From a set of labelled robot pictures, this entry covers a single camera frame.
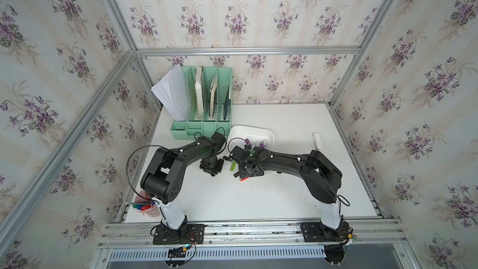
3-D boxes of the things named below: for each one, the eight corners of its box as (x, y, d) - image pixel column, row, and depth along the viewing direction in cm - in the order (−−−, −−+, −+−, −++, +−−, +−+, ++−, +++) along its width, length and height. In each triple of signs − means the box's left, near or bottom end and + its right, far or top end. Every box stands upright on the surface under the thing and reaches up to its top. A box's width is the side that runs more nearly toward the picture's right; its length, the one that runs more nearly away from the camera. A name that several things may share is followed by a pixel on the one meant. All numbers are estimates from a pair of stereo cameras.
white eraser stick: (314, 149, 100) (316, 147, 98) (312, 134, 106) (313, 131, 104) (320, 150, 99) (322, 147, 98) (318, 134, 106) (319, 132, 104)
